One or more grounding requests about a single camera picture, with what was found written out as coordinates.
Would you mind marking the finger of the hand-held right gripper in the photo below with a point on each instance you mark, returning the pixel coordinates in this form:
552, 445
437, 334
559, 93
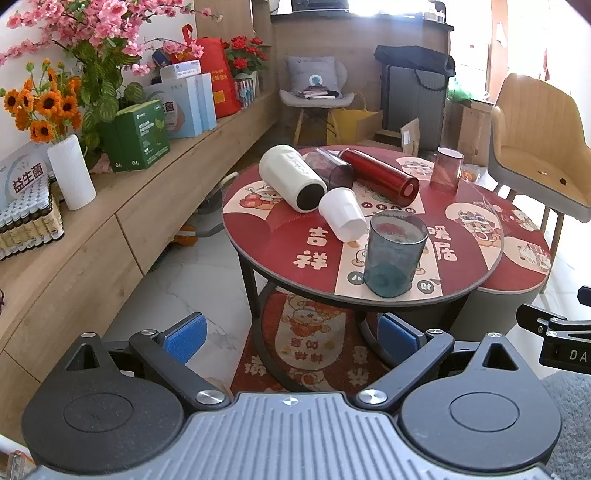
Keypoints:
585, 295
535, 317

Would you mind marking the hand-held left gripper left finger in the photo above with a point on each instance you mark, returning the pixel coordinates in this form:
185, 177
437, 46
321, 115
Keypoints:
184, 340

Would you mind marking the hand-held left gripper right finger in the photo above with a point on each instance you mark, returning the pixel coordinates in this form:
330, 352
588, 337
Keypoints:
392, 340

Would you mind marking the white plastic cup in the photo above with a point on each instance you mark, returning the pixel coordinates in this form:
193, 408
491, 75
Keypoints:
344, 212

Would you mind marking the teal transparent cup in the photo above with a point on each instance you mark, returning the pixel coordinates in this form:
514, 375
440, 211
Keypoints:
392, 258

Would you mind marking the maroon transparent cup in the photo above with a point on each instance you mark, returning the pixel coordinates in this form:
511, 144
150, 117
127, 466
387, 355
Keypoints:
446, 168

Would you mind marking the dark transparent cup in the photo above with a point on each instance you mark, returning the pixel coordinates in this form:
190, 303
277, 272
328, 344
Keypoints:
330, 168

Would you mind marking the grey cloth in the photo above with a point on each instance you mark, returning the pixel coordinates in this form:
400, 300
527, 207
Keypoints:
570, 415

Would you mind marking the round stool with red print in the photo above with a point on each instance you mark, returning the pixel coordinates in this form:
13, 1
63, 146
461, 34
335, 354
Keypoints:
521, 254

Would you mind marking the red printed rug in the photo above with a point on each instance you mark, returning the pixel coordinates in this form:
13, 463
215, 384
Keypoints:
314, 341

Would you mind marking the orange toy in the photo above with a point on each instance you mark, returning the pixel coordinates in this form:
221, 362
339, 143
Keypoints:
187, 236

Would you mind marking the grey floor appliance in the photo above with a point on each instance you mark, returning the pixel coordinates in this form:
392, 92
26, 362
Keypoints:
212, 212

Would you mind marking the wooden sideboard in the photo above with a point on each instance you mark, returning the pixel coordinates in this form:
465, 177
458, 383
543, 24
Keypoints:
115, 217

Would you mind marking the round table with red print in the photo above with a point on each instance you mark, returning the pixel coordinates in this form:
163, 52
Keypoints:
295, 230

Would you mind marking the red insulated bottle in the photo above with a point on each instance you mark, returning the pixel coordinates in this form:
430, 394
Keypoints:
383, 177

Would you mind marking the beige armchair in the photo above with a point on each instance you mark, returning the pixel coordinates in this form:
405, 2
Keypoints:
535, 138

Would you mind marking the row of small brown bottles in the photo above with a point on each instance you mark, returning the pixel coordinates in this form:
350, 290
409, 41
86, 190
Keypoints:
27, 226

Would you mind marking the white insulated bottle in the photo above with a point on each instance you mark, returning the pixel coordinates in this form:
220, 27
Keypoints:
288, 173

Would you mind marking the cardboard box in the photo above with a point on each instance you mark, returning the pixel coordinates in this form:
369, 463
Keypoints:
471, 129

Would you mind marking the white ribbed vase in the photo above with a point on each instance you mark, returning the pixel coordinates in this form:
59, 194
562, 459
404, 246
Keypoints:
71, 173

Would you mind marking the cardboard piece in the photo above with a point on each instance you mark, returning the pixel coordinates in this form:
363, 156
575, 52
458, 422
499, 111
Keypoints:
410, 136

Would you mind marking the green box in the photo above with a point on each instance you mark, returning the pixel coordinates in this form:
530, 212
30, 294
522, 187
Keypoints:
138, 136

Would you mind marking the yellow paper bag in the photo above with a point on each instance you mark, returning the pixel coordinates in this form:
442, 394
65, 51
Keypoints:
355, 124

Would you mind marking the white sign card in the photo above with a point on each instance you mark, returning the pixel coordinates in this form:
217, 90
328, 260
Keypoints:
21, 177

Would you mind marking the green plastic bag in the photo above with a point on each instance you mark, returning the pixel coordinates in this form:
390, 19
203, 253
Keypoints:
461, 91

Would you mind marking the grey striped bag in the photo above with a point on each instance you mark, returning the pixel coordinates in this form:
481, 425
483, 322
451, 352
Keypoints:
411, 101

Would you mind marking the narrow light blue box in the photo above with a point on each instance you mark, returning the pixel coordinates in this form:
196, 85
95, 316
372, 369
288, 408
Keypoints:
207, 101

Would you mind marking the grey chair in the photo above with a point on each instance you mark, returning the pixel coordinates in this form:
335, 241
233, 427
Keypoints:
318, 106

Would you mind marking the red gift bag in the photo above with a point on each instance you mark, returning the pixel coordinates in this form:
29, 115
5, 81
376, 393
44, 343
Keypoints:
219, 78

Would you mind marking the green variegated leaves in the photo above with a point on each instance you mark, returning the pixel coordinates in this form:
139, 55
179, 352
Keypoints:
104, 87

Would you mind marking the small white box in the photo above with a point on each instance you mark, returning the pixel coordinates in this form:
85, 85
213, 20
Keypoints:
180, 69

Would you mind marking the orange artificial sunflowers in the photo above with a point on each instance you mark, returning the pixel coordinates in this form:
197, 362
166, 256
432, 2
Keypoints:
44, 108

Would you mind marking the grey cushion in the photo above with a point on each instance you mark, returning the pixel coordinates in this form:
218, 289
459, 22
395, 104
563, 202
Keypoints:
314, 71

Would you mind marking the red artificial roses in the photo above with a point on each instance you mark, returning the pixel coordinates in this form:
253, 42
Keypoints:
247, 53

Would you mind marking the pink artificial blossom branches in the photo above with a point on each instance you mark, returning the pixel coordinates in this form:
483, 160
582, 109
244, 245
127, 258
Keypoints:
106, 23

